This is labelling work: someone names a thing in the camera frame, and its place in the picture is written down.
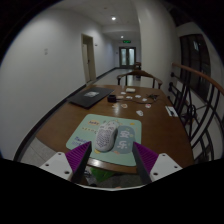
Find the white perforated computer mouse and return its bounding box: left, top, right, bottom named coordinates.
left=93, top=120, right=120, bottom=153

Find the black railing with wooden handrail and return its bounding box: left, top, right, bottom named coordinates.
left=167, top=62, right=224, bottom=164

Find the glass double door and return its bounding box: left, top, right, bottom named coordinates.
left=118, top=46, right=137, bottom=69

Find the dark framed window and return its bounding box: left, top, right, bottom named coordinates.
left=179, top=33, right=212, bottom=101

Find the cream side door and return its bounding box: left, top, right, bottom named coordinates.
left=81, top=33, right=98, bottom=84

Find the white paper card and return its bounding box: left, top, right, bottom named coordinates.
left=165, top=105, right=179, bottom=118

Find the mint green printed mouse pad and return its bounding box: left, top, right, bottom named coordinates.
left=65, top=113, right=143, bottom=167

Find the wooden armchair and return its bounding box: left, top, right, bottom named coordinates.
left=116, top=69, right=164, bottom=90

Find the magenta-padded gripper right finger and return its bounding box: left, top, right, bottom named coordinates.
left=132, top=141, right=183, bottom=185

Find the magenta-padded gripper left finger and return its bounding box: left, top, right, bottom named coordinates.
left=39, top=141, right=93, bottom=184

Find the dark closed laptop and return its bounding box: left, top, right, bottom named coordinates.
left=67, top=86, right=115, bottom=110

